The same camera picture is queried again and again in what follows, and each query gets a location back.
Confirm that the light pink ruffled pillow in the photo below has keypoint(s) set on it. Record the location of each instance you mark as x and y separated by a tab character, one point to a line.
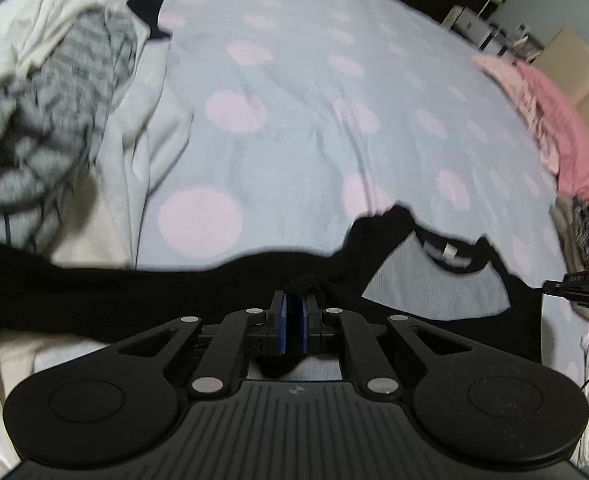
519	90

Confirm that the cluttered bedside table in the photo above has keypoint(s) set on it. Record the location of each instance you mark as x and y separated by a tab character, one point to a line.
489	30

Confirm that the white garment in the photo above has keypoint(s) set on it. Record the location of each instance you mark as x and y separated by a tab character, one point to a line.
39	20

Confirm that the black and grey shirt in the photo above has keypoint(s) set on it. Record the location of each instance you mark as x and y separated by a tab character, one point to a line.
174	290

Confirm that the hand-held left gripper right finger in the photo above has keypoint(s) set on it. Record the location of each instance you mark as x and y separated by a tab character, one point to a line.
307	322

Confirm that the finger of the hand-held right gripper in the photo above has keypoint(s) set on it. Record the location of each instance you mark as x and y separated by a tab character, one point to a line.
556	287

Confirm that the polka dot bed sheet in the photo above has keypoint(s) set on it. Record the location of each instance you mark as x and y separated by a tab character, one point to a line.
299	160

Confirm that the grey zigzag patterned garment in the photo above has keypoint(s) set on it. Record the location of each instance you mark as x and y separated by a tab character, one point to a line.
49	125

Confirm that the khaki garment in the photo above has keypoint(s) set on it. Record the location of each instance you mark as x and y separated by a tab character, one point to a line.
561	215

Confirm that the pale white cloth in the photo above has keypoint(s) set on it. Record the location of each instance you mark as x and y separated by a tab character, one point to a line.
144	125

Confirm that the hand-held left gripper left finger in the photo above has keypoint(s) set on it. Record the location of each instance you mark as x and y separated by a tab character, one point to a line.
282	322

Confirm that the small black cloth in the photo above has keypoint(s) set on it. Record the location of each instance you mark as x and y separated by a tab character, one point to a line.
149	15

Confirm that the beige padded headboard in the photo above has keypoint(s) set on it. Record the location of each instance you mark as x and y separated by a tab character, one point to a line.
581	65

